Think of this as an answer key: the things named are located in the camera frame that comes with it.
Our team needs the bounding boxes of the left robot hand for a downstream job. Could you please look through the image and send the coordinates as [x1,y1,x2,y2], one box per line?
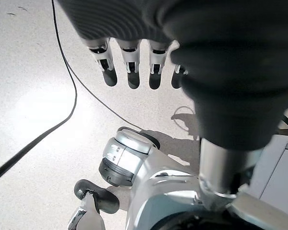
[56,0,288,205]

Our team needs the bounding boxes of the large blue front cart drawer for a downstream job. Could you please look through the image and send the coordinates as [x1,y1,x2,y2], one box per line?
[230,133,288,230]

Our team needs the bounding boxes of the right silver robot leg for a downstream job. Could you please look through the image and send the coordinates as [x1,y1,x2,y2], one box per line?
[67,179,120,230]

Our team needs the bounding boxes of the thin black cable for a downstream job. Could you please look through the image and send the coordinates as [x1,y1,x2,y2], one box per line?
[52,0,143,133]

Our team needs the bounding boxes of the thick black cable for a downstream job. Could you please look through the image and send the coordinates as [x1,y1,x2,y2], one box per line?
[0,0,78,186]

